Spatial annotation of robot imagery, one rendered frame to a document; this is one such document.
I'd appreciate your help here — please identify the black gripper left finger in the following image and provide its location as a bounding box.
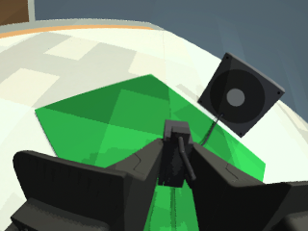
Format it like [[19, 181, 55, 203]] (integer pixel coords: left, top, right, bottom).
[[12, 139, 163, 231]]

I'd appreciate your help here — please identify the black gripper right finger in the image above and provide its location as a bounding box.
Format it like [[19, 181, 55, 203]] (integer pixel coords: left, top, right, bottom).
[[189, 141, 308, 231]]

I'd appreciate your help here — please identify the black cooling fan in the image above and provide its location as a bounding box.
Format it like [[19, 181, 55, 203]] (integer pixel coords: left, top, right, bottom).
[[197, 51, 285, 139]]

